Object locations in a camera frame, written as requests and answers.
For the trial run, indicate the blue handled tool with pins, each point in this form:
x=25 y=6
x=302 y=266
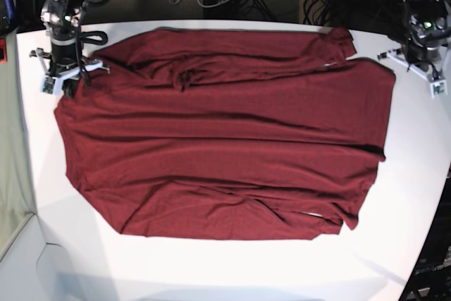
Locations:
x=10 y=10

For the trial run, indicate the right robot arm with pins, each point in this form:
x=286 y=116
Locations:
x=63 y=21

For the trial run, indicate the red box at left edge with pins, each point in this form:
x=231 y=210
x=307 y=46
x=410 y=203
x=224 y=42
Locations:
x=3 y=51

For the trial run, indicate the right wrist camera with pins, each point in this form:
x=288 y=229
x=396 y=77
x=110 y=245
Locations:
x=49 y=85

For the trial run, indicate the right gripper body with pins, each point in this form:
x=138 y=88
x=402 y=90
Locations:
x=67 y=66

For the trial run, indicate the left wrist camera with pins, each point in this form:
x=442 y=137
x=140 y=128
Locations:
x=438 y=88

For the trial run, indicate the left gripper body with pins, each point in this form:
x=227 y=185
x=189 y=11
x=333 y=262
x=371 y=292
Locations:
x=433 y=70

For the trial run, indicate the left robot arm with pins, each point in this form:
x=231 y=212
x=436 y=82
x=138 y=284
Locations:
x=424 y=37

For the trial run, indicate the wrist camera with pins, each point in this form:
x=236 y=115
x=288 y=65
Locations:
x=49 y=85
x=438 y=88

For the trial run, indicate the dark red t-shirt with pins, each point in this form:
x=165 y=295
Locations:
x=228 y=135

